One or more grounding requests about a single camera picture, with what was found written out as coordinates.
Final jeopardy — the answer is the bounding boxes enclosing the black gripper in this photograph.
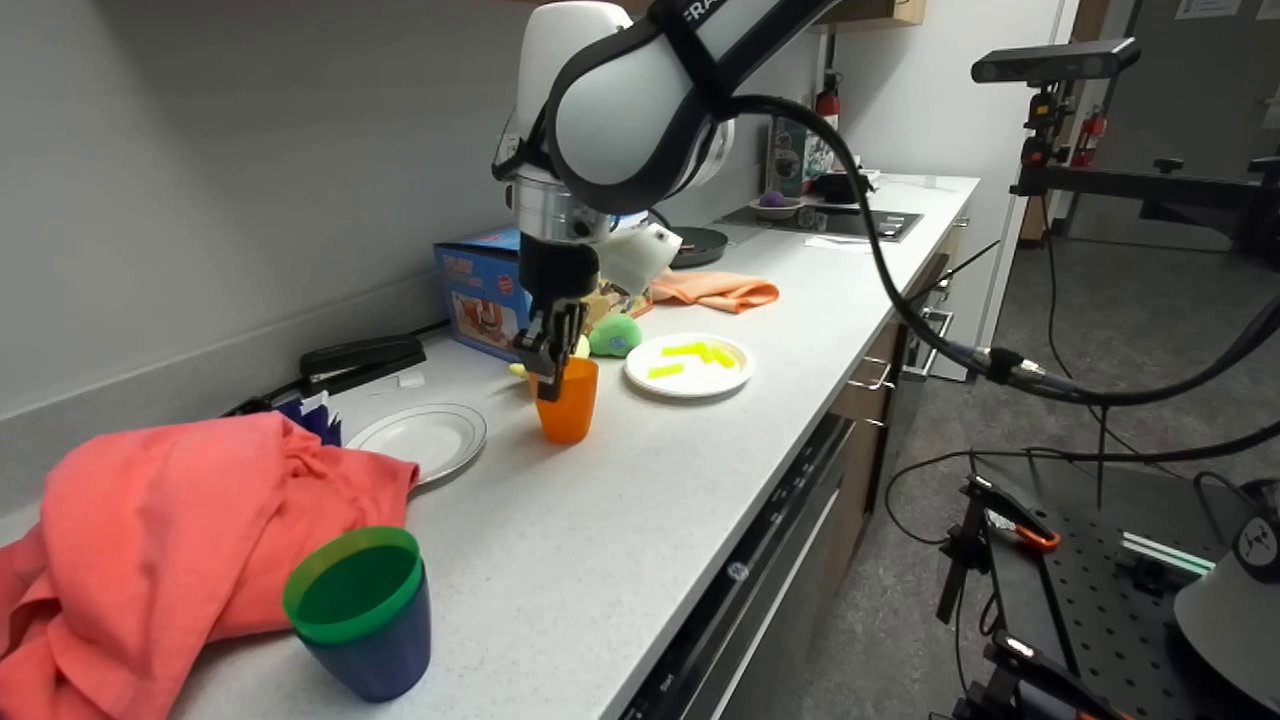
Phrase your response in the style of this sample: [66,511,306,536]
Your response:
[513,232,604,398]

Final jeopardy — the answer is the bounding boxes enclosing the orange plastic cup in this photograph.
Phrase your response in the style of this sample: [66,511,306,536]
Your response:
[534,351,604,447]

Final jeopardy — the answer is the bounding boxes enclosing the yellow chips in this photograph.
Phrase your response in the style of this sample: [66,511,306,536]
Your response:
[644,334,745,382]

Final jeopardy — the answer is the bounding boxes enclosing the white paper plate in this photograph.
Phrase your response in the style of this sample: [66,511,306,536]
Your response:
[343,398,494,493]
[622,331,760,404]

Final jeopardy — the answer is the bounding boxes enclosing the green plastic cup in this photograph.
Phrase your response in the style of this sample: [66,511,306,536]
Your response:
[279,522,434,651]

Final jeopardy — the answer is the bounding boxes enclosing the dark blue plastic cup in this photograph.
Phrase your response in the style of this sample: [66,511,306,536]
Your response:
[293,563,437,707]

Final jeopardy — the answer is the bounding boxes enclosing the green toy ball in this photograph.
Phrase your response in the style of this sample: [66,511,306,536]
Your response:
[590,310,650,365]

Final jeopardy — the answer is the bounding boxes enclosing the blue snack box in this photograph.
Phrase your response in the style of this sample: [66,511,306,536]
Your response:
[434,226,541,365]

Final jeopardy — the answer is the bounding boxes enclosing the black round pan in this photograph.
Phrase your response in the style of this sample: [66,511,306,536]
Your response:
[666,220,734,272]

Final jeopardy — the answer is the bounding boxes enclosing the orange dish cloth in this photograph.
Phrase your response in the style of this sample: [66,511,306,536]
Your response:
[650,269,783,318]

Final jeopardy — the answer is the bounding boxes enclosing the black stapler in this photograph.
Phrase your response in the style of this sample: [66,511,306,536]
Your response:
[297,331,434,398]

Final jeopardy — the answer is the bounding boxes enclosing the dark blue small holder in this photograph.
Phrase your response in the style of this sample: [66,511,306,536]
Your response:
[276,392,347,452]

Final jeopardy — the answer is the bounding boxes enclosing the dark countertop sink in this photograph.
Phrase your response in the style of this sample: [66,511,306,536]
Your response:
[715,197,928,246]

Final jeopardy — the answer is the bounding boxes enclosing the black bowl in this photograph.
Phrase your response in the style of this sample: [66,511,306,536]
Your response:
[807,165,879,209]

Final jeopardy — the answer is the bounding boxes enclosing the wooden base cabinet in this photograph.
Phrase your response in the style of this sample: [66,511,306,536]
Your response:
[825,244,972,590]

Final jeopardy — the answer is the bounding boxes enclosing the bottle with red cap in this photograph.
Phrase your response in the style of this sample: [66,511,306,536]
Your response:
[814,70,847,177]

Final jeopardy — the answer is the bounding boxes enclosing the coral red cloth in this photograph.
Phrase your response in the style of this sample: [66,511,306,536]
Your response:
[0,409,424,720]

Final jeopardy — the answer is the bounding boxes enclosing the black clamp with orange tip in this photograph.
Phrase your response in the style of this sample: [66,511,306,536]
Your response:
[932,472,1072,630]

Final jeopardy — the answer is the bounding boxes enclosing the black breadboard table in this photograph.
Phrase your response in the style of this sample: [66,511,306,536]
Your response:
[984,511,1280,720]

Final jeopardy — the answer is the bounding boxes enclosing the green and white pens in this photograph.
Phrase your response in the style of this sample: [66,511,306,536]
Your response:
[1117,526,1219,580]

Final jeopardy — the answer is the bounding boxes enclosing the black round device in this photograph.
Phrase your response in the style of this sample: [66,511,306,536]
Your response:
[1227,475,1280,584]

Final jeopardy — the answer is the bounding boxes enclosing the grey round base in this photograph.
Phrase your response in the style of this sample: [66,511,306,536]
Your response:
[1174,550,1280,715]

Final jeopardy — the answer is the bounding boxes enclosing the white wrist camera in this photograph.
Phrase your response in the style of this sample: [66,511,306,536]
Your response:
[597,215,690,299]

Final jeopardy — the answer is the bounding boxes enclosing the silver drawer handle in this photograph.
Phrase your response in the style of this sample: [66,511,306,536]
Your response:
[835,354,899,395]
[912,299,957,347]

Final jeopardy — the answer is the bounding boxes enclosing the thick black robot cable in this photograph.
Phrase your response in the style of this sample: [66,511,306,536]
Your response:
[724,91,1280,411]

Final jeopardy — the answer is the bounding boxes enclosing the wooden wall cabinet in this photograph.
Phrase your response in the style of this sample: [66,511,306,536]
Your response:
[833,0,932,29]

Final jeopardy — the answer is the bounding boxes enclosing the thin black floor cable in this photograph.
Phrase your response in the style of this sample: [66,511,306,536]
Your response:
[879,404,1280,550]

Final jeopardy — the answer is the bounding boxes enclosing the black camera bar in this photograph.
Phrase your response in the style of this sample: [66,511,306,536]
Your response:
[968,30,1149,88]

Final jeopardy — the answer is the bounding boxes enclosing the black clamp mount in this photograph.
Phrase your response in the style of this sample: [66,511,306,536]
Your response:
[951,630,1123,720]

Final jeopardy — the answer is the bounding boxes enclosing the black camera stand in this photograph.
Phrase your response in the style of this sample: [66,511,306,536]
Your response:
[1009,75,1280,263]

